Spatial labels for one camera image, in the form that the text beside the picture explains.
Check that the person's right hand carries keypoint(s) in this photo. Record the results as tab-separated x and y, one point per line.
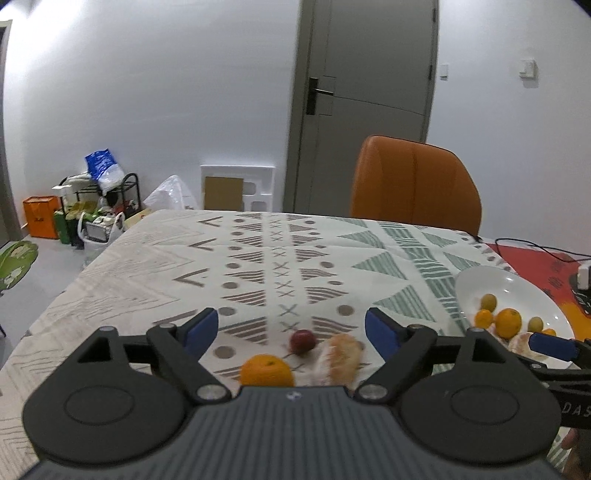
579	454

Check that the green patterned mat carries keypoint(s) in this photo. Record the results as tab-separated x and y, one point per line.
16	265

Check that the orange chair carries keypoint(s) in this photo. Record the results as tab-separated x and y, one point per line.
415	184

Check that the small green plum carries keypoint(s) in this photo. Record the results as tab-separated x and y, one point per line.
535	323
488	302

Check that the white plastic bag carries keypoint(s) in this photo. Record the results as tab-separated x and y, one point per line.
94	249

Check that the patterned tablecloth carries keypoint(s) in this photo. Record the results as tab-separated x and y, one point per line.
161	277

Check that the orange box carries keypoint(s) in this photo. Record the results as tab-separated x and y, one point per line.
40	217

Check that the red placemat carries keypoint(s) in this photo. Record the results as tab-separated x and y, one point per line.
540	267

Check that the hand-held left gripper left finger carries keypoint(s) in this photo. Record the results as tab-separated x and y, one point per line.
201	330

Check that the black metal rack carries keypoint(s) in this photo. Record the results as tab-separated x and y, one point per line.
133	184

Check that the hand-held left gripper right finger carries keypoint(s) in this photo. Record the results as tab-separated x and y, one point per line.
383	332

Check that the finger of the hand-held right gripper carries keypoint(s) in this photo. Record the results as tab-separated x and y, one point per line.
551	345
568	374

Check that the large orange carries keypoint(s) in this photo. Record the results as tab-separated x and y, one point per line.
508	322
267	371

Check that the small red plum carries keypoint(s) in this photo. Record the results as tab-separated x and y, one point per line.
303	341

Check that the white power adapter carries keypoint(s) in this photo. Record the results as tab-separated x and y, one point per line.
584	277

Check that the small white wall plate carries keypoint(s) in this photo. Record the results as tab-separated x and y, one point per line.
443	72

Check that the clear plastic bag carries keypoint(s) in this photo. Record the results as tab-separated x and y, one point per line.
171	194

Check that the blue and white bag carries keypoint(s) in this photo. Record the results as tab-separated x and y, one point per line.
104	168

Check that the white wall switch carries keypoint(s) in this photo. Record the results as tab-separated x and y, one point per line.
527	69

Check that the grey door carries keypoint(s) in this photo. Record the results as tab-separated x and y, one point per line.
369	115

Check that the white foam packaging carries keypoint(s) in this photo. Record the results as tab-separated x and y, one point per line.
258	177

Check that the green bag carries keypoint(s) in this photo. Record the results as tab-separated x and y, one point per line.
62	228

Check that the brown paper bag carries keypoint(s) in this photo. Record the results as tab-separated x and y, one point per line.
138	217

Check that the brown cardboard piece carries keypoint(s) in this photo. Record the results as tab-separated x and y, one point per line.
224	194

